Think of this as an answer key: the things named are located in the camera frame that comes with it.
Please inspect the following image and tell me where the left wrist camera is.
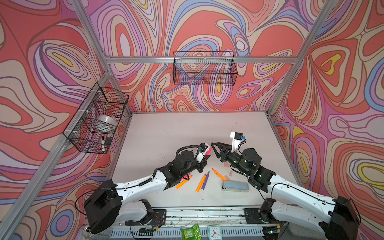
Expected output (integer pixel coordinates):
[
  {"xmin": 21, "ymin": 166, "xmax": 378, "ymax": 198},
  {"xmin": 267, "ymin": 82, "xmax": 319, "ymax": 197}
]
[{"xmin": 199, "ymin": 143, "xmax": 210, "ymax": 155}]

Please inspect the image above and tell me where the purple pen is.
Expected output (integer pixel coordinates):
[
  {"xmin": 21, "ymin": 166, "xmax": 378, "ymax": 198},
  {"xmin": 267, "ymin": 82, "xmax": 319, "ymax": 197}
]
[{"xmin": 201, "ymin": 171, "xmax": 210, "ymax": 190}]

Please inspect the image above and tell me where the grey pencil case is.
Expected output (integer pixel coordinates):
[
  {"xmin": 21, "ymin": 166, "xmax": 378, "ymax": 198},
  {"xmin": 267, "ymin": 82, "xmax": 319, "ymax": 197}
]
[{"xmin": 221, "ymin": 181, "xmax": 249, "ymax": 193}]

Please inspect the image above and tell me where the small white clock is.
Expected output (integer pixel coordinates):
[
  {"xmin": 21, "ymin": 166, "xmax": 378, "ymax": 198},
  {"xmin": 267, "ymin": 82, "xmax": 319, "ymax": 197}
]
[{"xmin": 208, "ymin": 225, "xmax": 223, "ymax": 240}]

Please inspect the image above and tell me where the green snack packet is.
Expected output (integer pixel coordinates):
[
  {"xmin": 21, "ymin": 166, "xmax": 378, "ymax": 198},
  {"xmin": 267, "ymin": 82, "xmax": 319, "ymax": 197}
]
[{"xmin": 180, "ymin": 224, "xmax": 202, "ymax": 240}]

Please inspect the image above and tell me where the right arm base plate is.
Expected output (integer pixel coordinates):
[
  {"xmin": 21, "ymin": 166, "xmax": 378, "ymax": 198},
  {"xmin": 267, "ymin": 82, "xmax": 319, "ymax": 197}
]
[{"xmin": 243, "ymin": 208, "xmax": 280, "ymax": 225}]

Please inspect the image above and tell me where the orange highlighter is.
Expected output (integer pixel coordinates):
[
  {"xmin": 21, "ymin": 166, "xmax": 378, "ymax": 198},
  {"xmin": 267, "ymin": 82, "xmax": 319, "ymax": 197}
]
[
  {"xmin": 175, "ymin": 175, "xmax": 193, "ymax": 190},
  {"xmin": 212, "ymin": 169, "xmax": 227, "ymax": 182},
  {"xmin": 196, "ymin": 174, "xmax": 207, "ymax": 193}
]

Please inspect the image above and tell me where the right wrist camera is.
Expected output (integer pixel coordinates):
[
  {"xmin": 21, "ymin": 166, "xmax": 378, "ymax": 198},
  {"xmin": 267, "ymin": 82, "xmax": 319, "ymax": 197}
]
[{"xmin": 230, "ymin": 132, "xmax": 246, "ymax": 145}]

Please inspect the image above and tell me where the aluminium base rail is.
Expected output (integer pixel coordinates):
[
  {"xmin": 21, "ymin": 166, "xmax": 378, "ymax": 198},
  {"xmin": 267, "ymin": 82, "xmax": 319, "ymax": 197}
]
[{"xmin": 80, "ymin": 205, "xmax": 289, "ymax": 240}]

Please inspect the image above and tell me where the back black wire basket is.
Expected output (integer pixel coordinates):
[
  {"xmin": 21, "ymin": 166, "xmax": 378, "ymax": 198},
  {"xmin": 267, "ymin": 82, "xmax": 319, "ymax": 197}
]
[{"xmin": 173, "ymin": 50, "xmax": 238, "ymax": 86}]

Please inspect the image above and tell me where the aluminium frame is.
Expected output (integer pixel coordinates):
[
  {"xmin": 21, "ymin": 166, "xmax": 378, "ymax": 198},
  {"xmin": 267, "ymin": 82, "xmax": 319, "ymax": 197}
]
[{"xmin": 1, "ymin": 1, "xmax": 324, "ymax": 217}]

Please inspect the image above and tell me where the black marker in basket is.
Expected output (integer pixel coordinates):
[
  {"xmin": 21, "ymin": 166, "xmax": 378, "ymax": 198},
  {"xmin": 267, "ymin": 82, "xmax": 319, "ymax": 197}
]
[{"xmin": 101, "ymin": 136, "xmax": 106, "ymax": 153}]

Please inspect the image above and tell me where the silver tape roll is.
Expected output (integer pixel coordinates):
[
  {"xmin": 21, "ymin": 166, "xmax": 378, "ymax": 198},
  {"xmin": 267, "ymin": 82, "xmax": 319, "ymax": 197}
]
[{"xmin": 95, "ymin": 115, "xmax": 118, "ymax": 134}]

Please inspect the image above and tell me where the left black wire basket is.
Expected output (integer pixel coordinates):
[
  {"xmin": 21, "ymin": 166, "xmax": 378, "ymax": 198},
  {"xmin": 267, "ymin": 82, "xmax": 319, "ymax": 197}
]
[{"xmin": 63, "ymin": 83, "xmax": 129, "ymax": 155}]

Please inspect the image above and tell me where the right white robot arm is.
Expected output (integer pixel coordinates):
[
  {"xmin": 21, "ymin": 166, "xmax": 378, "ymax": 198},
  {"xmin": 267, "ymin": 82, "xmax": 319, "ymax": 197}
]
[{"xmin": 211, "ymin": 142, "xmax": 361, "ymax": 240}]

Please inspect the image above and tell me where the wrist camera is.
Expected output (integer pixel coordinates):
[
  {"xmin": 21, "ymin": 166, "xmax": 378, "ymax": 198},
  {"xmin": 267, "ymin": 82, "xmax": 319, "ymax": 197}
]
[
  {"xmin": 230, "ymin": 132, "xmax": 246, "ymax": 145},
  {"xmin": 199, "ymin": 143, "xmax": 210, "ymax": 155}
]

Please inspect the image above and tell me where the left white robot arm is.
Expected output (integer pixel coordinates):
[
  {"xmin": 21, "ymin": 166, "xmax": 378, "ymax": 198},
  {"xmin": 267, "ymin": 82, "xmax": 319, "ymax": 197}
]
[{"xmin": 84, "ymin": 147, "xmax": 211, "ymax": 235}]

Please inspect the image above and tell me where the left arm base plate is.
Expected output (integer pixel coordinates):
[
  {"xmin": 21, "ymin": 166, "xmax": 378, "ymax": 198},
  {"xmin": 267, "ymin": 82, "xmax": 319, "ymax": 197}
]
[{"xmin": 125, "ymin": 209, "xmax": 167, "ymax": 228}]

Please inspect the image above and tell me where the black wire basket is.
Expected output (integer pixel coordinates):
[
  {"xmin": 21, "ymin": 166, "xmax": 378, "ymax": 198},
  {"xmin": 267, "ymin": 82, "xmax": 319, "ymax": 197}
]
[
  {"xmin": 173, "ymin": 50, "xmax": 238, "ymax": 86},
  {"xmin": 63, "ymin": 83, "xmax": 129, "ymax": 155}
]

